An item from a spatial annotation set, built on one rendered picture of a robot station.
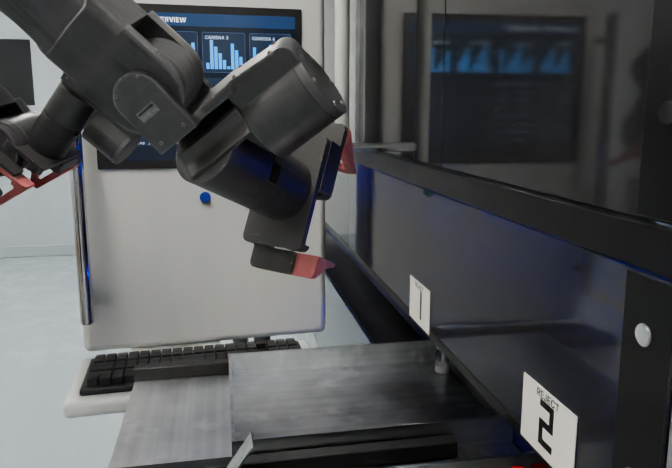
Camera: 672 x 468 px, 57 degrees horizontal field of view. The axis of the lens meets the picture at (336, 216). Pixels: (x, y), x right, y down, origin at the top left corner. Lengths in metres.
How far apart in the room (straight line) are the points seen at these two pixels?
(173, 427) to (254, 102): 0.52
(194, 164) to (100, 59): 0.09
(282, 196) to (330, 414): 0.43
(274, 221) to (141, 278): 0.79
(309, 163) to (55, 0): 0.23
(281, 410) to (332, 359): 0.16
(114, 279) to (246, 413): 0.53
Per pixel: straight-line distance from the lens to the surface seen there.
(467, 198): 0.69
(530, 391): 0.59
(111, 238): 1.29
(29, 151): 0.96
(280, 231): 0.53
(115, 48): 0.45
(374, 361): 1.02
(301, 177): 0.52
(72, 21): 0.45
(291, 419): 0.86
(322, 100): 0.43
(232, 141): 0.45
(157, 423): 0.88
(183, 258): 1.30
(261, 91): 0.45
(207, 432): 0.84
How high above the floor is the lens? 1.28
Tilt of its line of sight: 10 degrees down
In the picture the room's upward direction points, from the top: straight up
